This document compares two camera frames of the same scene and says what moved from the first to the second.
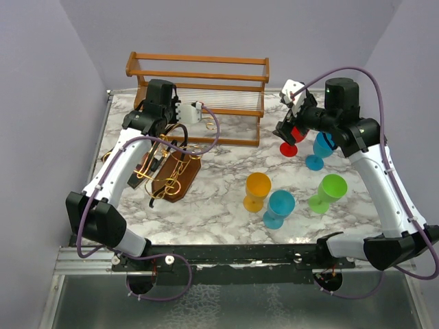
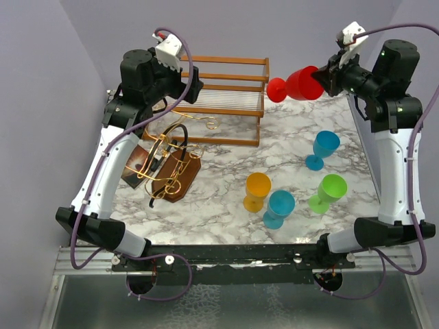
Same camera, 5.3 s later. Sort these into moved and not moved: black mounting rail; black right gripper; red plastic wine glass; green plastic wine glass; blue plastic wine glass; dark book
Moved: red plastic wine glass; black right gripper
Not moved: green plastic wine glass; dark book; blue plastic wine glass; black mounting rail
